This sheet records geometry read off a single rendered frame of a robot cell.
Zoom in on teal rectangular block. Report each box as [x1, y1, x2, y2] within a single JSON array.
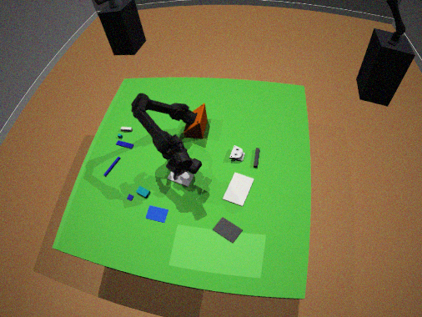
[[136, 186, 151, 198]]

